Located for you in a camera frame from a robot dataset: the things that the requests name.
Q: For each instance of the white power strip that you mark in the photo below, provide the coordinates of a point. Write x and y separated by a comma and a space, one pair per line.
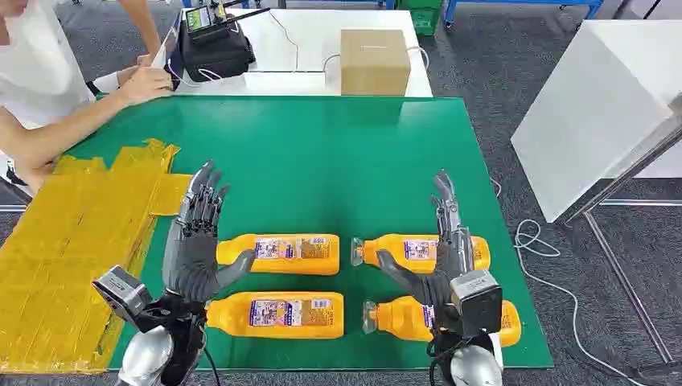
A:
285, 83

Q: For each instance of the black bag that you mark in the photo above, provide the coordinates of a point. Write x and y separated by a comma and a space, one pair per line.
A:
216, 56

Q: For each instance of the green plastic crate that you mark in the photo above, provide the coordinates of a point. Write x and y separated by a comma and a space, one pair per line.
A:
423, 16

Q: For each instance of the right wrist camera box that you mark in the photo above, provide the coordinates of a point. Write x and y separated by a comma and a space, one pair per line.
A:
477, 301

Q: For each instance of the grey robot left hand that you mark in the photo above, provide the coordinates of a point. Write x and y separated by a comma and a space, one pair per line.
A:
189, 261

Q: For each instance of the person's right hand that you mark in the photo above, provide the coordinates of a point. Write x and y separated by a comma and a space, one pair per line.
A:
146, 82

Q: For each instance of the yellow plastic sheet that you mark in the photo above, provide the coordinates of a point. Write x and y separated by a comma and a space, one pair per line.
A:
64, 250

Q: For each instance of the orange drink bottle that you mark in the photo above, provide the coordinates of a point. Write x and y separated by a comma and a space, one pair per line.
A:
389, 250
234, 317
240, 255
399, 319

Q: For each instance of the large white board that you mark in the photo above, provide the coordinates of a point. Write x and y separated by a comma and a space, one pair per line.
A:
591, 117

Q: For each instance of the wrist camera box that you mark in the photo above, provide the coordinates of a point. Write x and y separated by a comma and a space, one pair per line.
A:
122, 293
477, 301

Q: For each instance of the green table mat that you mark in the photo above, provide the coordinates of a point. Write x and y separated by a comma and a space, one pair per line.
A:
330, 170

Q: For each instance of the blue metal frame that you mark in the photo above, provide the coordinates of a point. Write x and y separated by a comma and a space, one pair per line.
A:
522, 2

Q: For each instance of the person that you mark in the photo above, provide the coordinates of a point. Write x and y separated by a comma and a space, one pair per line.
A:
37, 64

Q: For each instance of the person's left hand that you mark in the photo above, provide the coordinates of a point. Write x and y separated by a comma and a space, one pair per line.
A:
145, 60

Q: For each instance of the grey metal stand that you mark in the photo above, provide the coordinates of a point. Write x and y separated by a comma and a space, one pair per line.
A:
623, 277

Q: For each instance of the brown cardboard box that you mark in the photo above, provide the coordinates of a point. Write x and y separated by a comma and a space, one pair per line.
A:
375, 64

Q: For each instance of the black controller with screen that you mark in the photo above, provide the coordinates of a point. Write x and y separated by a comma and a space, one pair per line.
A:
202, 18

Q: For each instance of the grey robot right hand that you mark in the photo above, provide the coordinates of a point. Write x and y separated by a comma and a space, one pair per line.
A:
445, 255

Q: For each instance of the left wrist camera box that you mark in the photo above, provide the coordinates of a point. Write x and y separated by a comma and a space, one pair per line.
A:
122, 293

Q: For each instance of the white table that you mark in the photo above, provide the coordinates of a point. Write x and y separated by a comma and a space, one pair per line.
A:
319, 32

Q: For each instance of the thin silver laptop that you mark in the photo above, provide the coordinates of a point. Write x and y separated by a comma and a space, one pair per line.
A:
176, 69

